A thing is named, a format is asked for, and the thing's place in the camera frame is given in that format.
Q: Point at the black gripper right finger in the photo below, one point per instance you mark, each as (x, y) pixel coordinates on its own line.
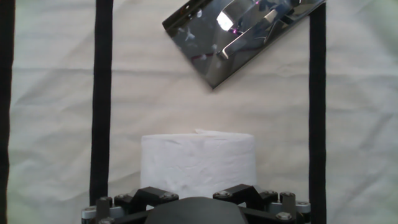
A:
(245, 194)

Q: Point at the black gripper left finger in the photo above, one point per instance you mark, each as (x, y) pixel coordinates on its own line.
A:
(146, 197)

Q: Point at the white toilet paper roll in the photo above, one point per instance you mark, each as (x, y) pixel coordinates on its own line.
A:
(199, 165)

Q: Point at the colour block pattern cloth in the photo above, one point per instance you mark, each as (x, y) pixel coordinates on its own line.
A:
(46, 109)

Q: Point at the chrome toilet paper holder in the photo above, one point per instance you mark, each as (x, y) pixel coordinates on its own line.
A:
(224, 40)

